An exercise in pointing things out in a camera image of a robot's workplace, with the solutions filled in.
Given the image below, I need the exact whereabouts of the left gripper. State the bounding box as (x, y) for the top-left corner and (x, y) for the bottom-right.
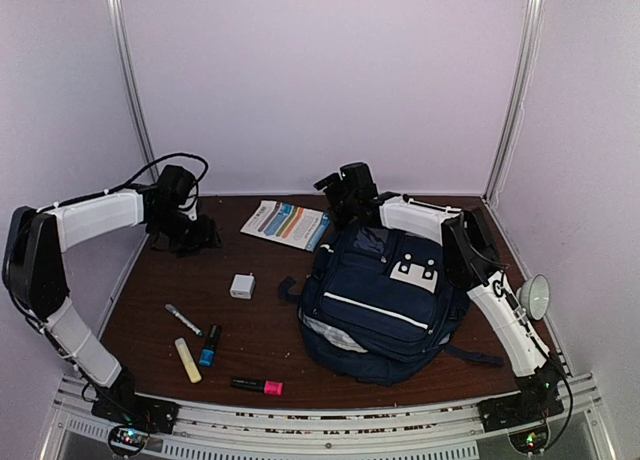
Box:
(149, 207), (222, 257)

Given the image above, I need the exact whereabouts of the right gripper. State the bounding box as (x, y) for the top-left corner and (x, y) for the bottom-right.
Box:
(317, 172), (361, 229)

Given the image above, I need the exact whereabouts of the white colourful brochure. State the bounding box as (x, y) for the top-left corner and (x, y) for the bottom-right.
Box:
(240, 200), (330, 252)

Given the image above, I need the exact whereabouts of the navy blue backpack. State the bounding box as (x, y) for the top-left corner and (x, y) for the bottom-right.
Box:
(278, 221), (504, 386)

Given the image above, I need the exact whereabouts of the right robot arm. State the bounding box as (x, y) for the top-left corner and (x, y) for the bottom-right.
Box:
(314, 162), (568, 422)

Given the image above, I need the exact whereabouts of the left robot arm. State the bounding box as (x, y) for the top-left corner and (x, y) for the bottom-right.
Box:
(2, 165), (221, 424)

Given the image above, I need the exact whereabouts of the white charger cube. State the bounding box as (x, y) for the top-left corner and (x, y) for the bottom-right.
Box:
(229, 274), (256, 300)

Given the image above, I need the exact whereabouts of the silver grey marker pen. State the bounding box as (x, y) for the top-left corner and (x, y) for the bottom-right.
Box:
(165, 303), (204, 337)

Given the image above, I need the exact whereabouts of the blue highlighter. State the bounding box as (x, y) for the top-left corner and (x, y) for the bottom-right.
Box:
(198, 324), (222, 367)

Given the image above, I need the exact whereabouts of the yellow highlighter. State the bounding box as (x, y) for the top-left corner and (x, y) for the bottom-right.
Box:
(174, 338), (202, 384)

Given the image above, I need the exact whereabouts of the pink highlighter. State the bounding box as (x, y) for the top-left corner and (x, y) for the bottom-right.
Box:
(230, 378), (284, 396)

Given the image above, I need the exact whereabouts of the grey white bowl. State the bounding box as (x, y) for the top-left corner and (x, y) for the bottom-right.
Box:
(516, 274), (550, 321)

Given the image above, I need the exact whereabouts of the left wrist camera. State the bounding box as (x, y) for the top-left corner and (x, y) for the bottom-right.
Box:
(178, 197), (198, 222)

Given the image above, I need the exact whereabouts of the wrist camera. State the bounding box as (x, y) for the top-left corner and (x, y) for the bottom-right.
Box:
(313, 172), (342, 192)
(178, 197), (198, 222)

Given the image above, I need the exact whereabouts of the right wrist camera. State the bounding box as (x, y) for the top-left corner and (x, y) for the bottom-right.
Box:
(313, 172), (342, 192)

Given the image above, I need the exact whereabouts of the left black cable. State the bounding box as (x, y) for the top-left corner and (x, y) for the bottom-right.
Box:
(107, 152), (209, 201)

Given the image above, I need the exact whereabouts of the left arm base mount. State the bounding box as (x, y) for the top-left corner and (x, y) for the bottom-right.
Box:
(91, 396), (179, 434)

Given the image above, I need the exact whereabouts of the aluminium front rail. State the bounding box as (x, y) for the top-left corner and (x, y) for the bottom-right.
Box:
(36, 374), (622, 459)

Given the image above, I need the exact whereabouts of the left aluminium post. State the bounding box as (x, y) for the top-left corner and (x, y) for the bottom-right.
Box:
(106, 0), (156, 163)

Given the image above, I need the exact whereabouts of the aluminium post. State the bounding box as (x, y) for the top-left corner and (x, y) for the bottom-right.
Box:
(106, 0), (156, 163)
(484, 0), (545, 206)

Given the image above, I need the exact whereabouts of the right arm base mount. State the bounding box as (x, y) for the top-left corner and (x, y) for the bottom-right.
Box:
(477, 392), (564, 432)

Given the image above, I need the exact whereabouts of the right aluminium post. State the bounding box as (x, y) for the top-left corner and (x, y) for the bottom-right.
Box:
(484, 0), (545, 206)

